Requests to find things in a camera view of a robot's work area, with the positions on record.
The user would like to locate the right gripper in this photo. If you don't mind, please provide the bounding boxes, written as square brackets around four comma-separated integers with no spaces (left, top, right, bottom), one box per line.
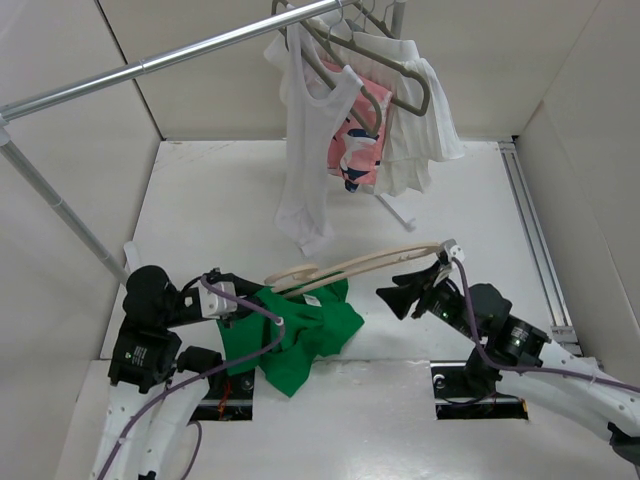
[375,260,481,341]

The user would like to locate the green t shirt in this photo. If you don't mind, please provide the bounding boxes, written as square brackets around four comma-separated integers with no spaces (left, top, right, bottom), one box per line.
[218,279,364,397]

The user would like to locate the wooden hanger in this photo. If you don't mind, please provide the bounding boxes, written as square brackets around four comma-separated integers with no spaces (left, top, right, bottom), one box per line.
[264,242,445,298]

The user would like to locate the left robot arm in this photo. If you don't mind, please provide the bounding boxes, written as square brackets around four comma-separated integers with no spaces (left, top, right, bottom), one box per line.
[90,265,261,479]

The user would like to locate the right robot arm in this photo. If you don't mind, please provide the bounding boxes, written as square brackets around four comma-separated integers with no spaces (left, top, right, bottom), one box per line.
[376,263,639,465]

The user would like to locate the grey hanger front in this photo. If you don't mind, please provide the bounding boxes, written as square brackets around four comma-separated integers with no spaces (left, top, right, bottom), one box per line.
[301,20,382,136]

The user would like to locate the white rack foot right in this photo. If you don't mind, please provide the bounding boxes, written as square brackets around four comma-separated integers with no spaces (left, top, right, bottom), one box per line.
[376,194,416,232]

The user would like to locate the white pleated skirt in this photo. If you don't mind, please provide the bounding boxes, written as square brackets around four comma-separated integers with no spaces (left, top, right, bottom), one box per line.
[334,26,464,196]

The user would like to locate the pink patterned garment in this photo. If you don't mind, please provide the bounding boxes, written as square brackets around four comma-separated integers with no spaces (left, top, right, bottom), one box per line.
[327,76,392,193]

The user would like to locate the white tank top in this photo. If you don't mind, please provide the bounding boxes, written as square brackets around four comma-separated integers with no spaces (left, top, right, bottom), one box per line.
[265,24,363,257]

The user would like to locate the silver rack left pole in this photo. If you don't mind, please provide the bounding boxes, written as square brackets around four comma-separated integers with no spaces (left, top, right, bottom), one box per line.
[1,127,129,286]

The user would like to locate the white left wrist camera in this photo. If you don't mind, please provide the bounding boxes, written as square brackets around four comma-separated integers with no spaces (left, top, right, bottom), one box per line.
[198,281,238,319]

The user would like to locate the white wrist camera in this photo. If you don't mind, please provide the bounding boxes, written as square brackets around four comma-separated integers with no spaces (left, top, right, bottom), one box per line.
[198,281,238,319]
[439,239,466,264]

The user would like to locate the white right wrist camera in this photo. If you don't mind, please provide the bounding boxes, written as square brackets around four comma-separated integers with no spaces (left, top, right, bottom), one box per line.
[439,239,466,264]

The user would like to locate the aluminium rail right edge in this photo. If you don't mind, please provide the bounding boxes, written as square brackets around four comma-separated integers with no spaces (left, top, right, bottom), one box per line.
[498,141,583,356]

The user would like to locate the silver clothes rack rail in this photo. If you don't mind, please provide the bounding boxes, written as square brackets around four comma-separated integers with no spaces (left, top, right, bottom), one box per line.
[1,0,355,123]

